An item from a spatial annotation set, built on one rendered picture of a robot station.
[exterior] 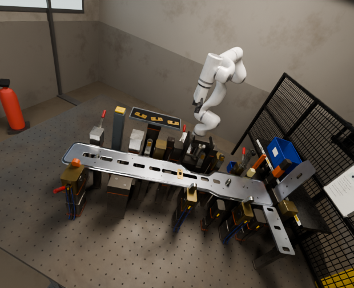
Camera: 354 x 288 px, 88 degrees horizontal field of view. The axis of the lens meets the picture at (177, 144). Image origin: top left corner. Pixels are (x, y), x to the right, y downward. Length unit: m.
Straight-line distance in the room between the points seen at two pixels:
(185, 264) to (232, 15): 2.96
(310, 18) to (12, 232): 3.49
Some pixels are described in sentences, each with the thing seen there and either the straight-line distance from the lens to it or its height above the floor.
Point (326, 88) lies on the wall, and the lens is 3.43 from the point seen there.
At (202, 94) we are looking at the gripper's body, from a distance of 1.08.
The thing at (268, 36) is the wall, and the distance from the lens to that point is 3.16.
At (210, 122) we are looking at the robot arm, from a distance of 1.53.
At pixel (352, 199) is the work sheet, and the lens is 1.57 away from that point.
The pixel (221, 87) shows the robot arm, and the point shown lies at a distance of 1.49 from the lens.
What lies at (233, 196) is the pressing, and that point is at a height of 1.00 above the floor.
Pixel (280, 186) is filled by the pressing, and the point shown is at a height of 1.06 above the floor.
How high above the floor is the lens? 1.90
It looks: 39 degrees down
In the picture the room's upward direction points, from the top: 21 degrees clockwise
